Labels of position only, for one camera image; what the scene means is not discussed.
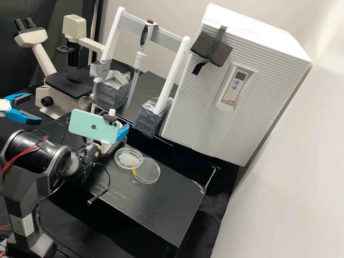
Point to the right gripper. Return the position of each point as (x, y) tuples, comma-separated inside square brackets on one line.
[(106, 147)]

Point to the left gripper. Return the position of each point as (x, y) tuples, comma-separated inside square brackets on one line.
[(4, 104)]

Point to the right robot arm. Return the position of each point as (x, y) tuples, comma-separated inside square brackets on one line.
[(24, 172)]

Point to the petri dish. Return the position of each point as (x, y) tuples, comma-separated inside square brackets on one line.
[(126, 158)]

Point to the grey taped block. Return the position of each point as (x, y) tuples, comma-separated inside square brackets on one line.
[(149, 118), (111, 91)]

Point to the cream microscope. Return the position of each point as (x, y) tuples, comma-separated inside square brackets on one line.
[(60, 92)]

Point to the petri dish lid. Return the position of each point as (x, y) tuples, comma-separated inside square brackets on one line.
[(147, 172)]

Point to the black platform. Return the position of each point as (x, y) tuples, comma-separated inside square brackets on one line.
[(139, 204), (150, 88)]

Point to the white pipette stand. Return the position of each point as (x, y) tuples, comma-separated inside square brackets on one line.
[(166, 86)]

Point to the incubator door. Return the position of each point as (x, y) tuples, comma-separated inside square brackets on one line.
[(204, 107)]

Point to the pipette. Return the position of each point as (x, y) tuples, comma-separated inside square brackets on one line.
[(144, 35)]

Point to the white incubator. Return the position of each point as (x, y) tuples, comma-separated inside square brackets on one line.
[(258, 24)]

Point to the right wrist camera phone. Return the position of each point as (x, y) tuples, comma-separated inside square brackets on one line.
[(91, 126)]

